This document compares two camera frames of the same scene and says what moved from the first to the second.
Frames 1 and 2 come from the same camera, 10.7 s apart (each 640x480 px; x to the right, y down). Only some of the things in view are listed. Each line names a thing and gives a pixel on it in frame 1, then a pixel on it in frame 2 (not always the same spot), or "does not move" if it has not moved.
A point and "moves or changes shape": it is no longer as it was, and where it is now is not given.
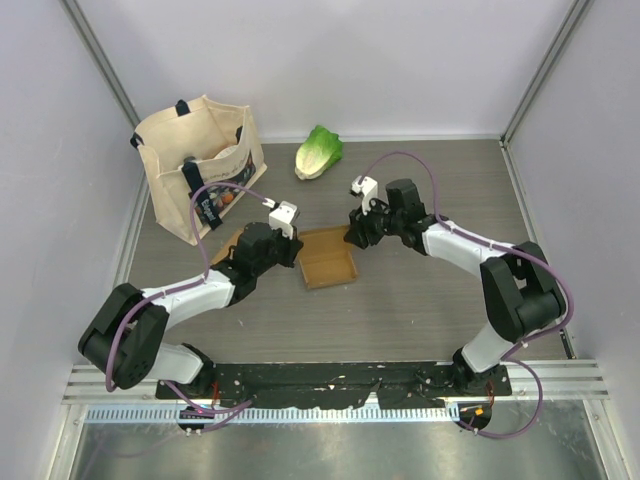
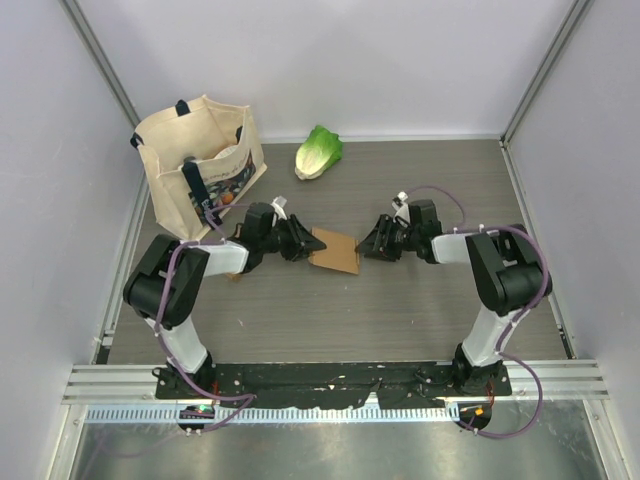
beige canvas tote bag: [199, 161] does not move
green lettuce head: [321, 150] does not move
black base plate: [338, 384] does not move
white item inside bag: [225, 152] does not move
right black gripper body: [372, 226] → [396, 238]
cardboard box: [325, 258] moves or changes shape
